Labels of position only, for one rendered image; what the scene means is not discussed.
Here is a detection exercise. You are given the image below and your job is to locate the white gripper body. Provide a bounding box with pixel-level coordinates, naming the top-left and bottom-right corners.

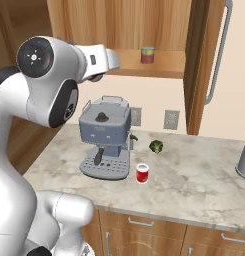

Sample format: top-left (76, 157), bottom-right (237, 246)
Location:
top-left (105, 48), bottom-right (122, 72)

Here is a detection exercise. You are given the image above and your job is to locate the wooden cabinet door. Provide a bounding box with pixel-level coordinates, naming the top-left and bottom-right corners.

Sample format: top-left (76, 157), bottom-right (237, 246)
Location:
top-left (182, 0), bottom-right (228, 136)
top-left (0, 0), bottom-right (63, 176)

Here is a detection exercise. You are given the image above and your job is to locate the red can green yellow band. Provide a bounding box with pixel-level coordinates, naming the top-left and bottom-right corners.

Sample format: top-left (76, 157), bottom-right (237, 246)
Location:
top-left (140, 45), bottom-right (156, 65)

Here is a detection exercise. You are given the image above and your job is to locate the blue-grey espresso machine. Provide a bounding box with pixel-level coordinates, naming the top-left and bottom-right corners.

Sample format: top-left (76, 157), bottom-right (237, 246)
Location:
top-left (78, 94), bottom-right (139, 181)

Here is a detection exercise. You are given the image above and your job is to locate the green broccoli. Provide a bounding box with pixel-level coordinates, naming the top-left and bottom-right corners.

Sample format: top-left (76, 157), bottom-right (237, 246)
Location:
top-left (148, 139), bottom-right (164, 155)

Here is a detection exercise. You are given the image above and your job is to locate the red can white top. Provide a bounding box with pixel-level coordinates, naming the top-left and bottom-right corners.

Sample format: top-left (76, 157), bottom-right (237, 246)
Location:
top-left (135, 162), bottom-right (150, 185)

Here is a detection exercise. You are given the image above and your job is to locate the grey metal container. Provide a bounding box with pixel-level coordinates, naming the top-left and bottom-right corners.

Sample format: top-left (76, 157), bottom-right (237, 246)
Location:
top-left (235, 131), bottom-right (245, 181)

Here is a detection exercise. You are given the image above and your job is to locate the wooden drawer front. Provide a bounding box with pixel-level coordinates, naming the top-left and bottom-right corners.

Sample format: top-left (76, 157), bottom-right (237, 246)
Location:
top-left (98, 209), bottom-right (188, 238)
top-left (183, 224), bottom-right (245, 256)

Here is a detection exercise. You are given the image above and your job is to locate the wooden wall cabinet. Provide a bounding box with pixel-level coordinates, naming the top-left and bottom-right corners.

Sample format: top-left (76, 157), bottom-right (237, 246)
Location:
top-left (46, 0), bottom-right (195, 80)

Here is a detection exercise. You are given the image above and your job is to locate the grey wall outlet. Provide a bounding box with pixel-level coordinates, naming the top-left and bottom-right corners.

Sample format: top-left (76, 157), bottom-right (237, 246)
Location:
top-left (163, 109), bottom-right (181, 131)
top-left (130, 106), bottom-right (143, 127)

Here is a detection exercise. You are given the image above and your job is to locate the long silver door handle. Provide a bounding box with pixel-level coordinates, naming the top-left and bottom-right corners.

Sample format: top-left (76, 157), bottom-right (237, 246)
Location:
top-left (204, 0), bottom-right (234, 106)

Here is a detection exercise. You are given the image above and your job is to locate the silver drawer handle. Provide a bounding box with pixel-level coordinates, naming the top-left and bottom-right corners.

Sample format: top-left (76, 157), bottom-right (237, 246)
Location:
top-left (220, 232), bottom-right (245, 245)
top-left (127, 216), bottom-right (155, 228)

